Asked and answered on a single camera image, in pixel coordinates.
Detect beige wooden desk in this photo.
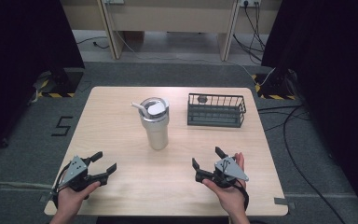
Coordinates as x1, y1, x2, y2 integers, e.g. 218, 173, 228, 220
60, 0, 283, 62

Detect short black floor cable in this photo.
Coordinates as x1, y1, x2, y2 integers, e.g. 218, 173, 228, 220
76, 35, 111, 50

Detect person's left hand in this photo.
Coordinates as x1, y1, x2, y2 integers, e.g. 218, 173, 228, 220
55, 180, 102, 219

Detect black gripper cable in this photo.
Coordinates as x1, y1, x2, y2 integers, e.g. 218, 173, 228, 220
51, 163, 72, 209
233, 181, 251, 212

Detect black cables from wall socket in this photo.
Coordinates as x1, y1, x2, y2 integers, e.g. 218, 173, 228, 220
232, 2, 267, 65

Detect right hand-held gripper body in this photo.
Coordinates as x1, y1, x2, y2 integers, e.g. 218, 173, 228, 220
194, 156, 250, 189

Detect black wire basket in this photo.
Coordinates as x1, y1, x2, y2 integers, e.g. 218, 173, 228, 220
186, 92, 248, 129

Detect black curtain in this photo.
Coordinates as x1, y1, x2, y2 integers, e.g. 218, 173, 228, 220
260, 0, 358, 218
0, 0, 86, 158

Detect white wall socket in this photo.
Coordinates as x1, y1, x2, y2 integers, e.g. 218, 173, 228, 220
239, 0, 262, 8

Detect stand base with hazard tape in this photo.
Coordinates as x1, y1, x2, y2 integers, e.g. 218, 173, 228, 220
36, 68, 85, 99
251, 69, 298, 102

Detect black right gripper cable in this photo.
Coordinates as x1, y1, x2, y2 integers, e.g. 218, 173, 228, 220
233, 181, 251, 212

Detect steel tumbler with straw lid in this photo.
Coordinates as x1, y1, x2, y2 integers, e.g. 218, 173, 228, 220
131, 96, 171, 151

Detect black floor cables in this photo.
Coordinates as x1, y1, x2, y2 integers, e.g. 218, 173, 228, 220
256, 104, 349, 224

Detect person's right hand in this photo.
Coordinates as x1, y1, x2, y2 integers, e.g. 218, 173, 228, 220
201, 151, 250, 217

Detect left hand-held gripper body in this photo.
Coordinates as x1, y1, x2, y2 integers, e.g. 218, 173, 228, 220
57, 155, 109, 192

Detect grey tape piece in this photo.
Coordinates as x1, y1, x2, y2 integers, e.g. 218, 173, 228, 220
39, 193, 56, 205
273, 196, 296, 210

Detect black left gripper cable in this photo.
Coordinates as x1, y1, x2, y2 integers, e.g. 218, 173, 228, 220
51, 163, 72, 209

